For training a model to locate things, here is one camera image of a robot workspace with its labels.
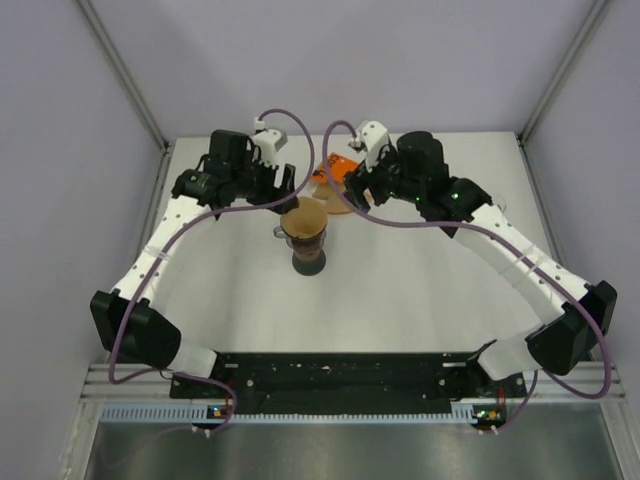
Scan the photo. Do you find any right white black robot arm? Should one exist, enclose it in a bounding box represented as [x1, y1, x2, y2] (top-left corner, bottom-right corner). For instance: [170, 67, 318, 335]
[344, 122, 617, 396]

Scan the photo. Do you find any clear plastic coffee dripper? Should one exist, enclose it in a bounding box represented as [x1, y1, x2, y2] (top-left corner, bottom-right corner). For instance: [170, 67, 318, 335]
[273, 226, 326, 252]

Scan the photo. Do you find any glass carafe with red rim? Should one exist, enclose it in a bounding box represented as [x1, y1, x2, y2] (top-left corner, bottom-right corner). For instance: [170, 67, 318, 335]
[291, 240, 326, 276]

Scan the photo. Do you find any orange coffee filter package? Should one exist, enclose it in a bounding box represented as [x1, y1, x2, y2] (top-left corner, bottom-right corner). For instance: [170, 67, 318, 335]
[311, 153, 358, 184]

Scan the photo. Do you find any purple cable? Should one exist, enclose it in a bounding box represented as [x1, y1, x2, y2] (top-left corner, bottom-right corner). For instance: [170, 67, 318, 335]
[323, 119, 614, 435]
[108, 107, 316, 441]

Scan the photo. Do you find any brown paper filter stack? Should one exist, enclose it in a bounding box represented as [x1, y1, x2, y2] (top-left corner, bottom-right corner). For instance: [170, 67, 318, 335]
[312, 183, 352, 216]

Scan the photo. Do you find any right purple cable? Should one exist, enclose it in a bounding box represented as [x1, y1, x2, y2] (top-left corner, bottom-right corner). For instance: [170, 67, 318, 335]
[323, 119, 614, 435]

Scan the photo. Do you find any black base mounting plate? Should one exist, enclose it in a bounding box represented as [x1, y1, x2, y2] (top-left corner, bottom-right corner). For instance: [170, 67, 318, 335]
[170, 352, 526, 415]

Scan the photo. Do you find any grey slotted cable duct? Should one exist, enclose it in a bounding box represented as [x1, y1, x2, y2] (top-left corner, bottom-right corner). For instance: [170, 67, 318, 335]
[99, 404, 211, 422]

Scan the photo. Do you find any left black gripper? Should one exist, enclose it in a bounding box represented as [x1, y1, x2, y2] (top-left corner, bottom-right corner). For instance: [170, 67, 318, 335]
[229, 150, 297, 214]

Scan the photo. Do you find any brown paper coffee filter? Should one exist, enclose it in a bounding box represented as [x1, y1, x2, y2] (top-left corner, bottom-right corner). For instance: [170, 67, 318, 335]
[280, 197, 328, 239]

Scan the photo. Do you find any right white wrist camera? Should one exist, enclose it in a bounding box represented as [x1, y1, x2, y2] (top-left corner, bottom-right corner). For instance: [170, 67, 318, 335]
[349, 120, 390, 171]

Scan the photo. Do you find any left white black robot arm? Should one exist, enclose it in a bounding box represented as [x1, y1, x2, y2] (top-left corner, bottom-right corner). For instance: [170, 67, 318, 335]
[90, 129, 297, 397]

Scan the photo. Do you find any aluminium frame rail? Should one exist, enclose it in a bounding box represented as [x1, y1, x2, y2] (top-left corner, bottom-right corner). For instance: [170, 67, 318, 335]
[80, 361, 604, 403]

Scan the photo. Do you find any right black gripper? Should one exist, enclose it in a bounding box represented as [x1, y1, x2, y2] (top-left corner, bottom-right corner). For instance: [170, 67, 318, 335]
[344, 143, 424, 215]

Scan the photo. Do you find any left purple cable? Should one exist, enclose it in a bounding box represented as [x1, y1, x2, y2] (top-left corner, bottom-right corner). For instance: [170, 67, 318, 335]
[108, 107, 316, 441]

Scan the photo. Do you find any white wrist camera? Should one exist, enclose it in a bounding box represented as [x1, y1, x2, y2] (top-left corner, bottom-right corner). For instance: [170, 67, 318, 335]
[251, 117, 288, 170]
[349, 120, 390, 171]

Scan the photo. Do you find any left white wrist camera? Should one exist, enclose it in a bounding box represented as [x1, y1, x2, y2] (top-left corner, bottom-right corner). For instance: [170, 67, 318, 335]
[251, 117, 288, 170]

